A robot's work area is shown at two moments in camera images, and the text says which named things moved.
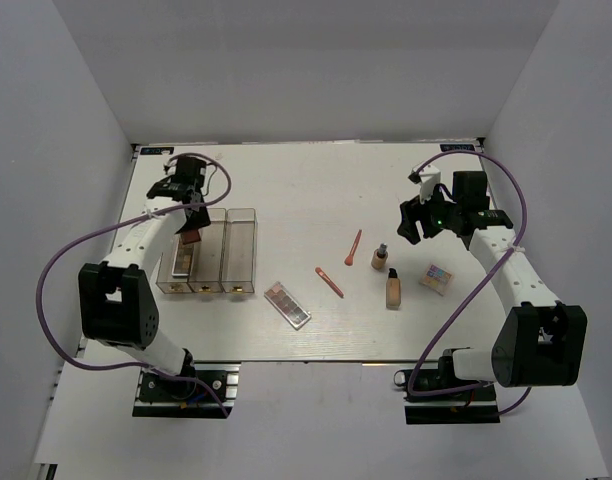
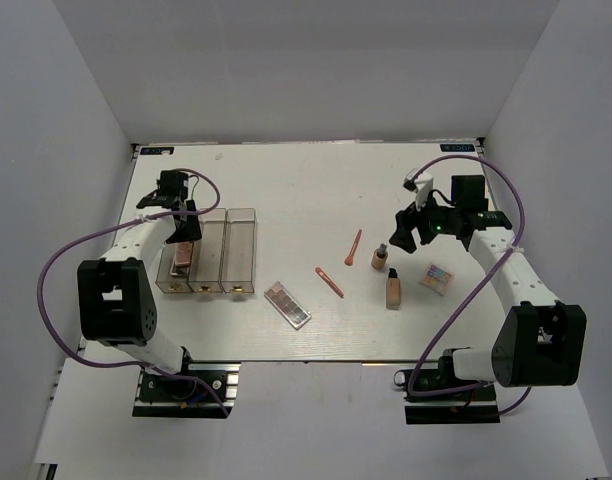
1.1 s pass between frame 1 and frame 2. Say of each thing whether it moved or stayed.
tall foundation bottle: stayed
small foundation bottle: stayed
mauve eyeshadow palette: stayed
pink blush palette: moved
